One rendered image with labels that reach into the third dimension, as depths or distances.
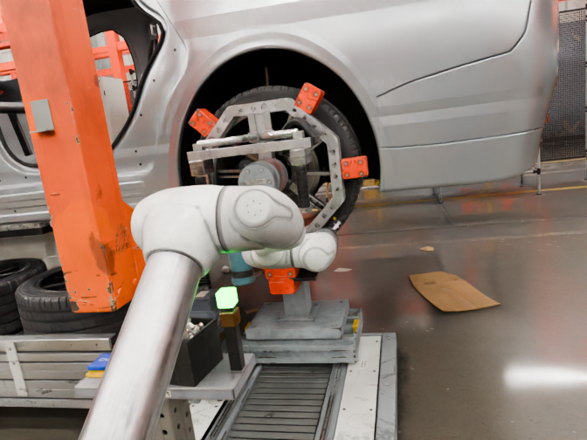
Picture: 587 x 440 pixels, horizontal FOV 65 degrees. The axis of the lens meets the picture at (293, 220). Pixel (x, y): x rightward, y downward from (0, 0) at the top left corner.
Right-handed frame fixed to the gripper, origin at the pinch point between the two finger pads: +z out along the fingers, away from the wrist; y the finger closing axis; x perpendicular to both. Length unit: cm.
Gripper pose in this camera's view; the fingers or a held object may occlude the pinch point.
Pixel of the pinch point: (333, 226)
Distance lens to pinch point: 173.6
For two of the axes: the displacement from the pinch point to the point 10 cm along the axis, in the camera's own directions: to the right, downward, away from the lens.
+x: -7.7, -6.4, 0.3
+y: 6.0, -7.4, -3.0
